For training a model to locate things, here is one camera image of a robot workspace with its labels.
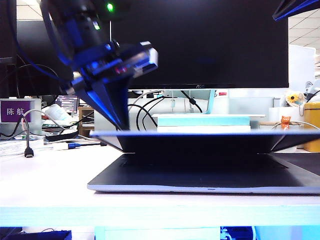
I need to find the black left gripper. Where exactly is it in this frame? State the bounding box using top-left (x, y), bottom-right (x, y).
top-left (61, 42), bottom-right (138, 132)

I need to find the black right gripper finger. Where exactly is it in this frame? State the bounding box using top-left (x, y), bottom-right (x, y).
top-left (271, 0), bottom-right (320, 21)

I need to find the gray Dell laptop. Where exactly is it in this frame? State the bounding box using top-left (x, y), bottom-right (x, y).
top-left (86, 129), bottom-right (320, 195)

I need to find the wooden cabinet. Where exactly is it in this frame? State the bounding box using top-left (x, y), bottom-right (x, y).
top-left (78, 106), bottom-right (96, 133)

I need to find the small lit code screen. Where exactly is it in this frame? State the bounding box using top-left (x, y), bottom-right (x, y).
top-left (55, 94), bottom-right (80, 114)

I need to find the white partition board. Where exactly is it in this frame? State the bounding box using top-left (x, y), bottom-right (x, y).
top-left (288, 44), bottom-right (316, 89)

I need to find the black flat power strip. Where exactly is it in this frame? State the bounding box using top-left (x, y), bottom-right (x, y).
top-left (45, 129), bottom-right (79, 143)

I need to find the white adapter block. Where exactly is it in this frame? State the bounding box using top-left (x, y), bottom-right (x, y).
top-left (52, 142), bottom-right (69, 152)

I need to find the white and blue toy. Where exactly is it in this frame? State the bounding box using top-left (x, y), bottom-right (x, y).
top-left (303, 79), bottom-right (320, 103)

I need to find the large black AOC monitor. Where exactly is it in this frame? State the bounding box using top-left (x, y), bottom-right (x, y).
top-left (109, 0), bottom-right (289, 90)

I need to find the sunflower plush toy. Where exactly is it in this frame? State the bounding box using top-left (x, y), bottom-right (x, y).
top-left (284, 90), bottom-right (305, 109)

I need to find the teal book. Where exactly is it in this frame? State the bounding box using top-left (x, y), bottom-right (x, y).
top-left (156, 116), bottom-right (251, 127)

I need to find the purple name plate holder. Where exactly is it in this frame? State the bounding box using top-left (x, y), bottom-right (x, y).
top-left (0, 98), bottom-right (43, 137)

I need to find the teal monitor stand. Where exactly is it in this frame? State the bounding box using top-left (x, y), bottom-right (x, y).
top-left (151, 89), bottom-right (266, 119)

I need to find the stack of white papers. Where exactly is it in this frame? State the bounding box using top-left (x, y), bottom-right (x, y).
top-left (0, 139), bottom-right (45, 157)

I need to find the white storage box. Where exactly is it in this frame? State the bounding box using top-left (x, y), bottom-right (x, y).
top-left (268, 97), bottom-right (305, 124)

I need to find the yellow metal tin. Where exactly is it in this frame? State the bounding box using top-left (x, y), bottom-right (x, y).
top-left (302, 102), bottom-right (320, 153)

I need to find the orange cat figurine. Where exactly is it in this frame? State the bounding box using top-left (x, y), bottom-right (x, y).
top-left (280, 115), bottom-right (292, 130)

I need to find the light cyan box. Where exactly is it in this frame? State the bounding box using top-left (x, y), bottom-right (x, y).
top-left (94, 226), bottom-right (221, 240)

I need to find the dark blue bag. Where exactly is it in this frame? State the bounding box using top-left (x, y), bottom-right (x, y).
top-left (21, 229), bottom-right (72, 240)

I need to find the black mouse pad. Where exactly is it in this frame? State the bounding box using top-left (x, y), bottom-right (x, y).
top-left (271, 152), bottom-right (320, 177)

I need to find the blue printed item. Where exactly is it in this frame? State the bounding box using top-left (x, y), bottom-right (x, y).
top-left (219, 226), bottom-right (257, 240)

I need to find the black looped cable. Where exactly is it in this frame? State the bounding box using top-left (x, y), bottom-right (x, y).
top-left (141, 95), bottom-right (165, 131)
top-left (126, 103), bottom-right (152, 131)

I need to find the thin white cable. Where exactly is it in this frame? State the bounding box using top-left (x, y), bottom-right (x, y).
top-left (133, 90), bottom-right (164, 106)

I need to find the gray left wrist camera box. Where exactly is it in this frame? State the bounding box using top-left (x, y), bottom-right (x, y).
top-left (117, 40), bottom-right (159, 77)

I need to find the long white cable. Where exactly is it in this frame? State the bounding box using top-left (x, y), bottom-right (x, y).
top-left (21, 109), bottom-right (111, 144)

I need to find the curved black monitor cable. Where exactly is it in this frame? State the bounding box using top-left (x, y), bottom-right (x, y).
top-left (0, 56), bottom-right (63, 100)

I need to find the black monitor cable with ferrite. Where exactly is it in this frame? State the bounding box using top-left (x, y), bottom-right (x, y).
top-left (179, 89), bottom-right (204, 114)

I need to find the black HDMI cable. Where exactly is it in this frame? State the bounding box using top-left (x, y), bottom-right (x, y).
top-left (0, 116), bottom-right (35, 160)

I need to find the white cable across pot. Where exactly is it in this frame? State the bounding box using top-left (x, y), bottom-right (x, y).
top-left (269, 120), bottom-right (320, 151)

